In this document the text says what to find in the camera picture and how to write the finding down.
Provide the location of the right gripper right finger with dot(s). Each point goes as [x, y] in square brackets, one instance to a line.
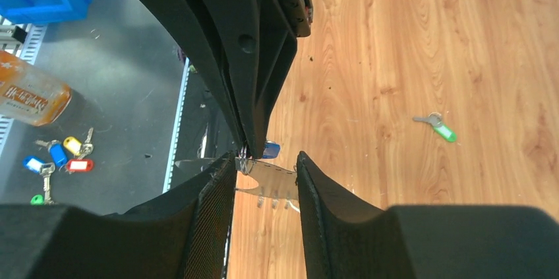
[346, 237]

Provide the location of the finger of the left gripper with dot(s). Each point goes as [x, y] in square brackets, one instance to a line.
[259, 46]
[216, 37]

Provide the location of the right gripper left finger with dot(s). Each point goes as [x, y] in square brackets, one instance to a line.
[179, 234]

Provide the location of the metal split keyring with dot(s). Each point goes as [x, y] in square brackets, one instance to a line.
[244, 157]

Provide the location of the key with blue tag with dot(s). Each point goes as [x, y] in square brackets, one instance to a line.
[271, 150]

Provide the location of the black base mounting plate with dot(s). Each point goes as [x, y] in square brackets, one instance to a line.
[203, 132]

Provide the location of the spare red tag key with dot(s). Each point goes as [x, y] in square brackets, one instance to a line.
[79, 165]

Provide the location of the spare yellow tag key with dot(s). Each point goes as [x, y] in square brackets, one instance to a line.
[79, 149]

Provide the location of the key with green tag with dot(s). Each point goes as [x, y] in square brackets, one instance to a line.
[435, 120]

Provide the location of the spare green tag key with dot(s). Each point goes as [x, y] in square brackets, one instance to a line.
[41, 200]

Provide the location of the spare light blue tag key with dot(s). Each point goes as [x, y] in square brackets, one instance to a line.
[43, 169]

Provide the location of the orange drink bottle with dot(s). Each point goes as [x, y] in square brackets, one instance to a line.
[29, 94]

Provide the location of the white slotted cable duct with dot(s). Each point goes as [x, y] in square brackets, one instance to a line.
[176, 127]

